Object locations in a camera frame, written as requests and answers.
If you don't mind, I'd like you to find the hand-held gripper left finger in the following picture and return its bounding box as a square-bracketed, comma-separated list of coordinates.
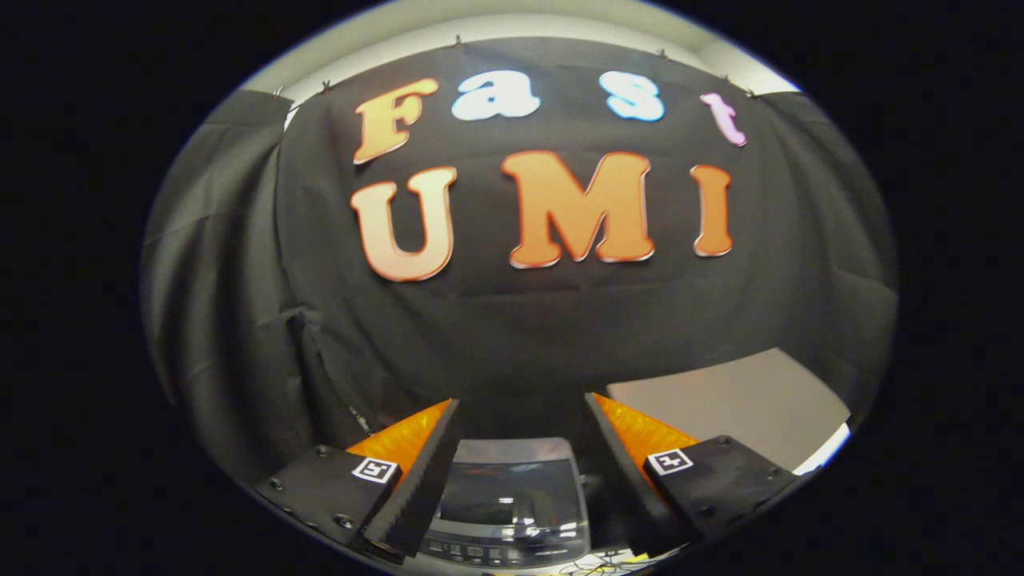
[254, 398, 463, 561]

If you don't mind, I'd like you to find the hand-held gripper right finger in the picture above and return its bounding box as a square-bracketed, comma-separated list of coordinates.
[583, 391, 802, 560]

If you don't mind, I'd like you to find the grey washing machine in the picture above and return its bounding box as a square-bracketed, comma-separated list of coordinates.
[419, 436, 594, 571]

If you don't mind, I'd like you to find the black backdrop cloth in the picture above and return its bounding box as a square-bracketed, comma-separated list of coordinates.
[141, 36, 898, 481]

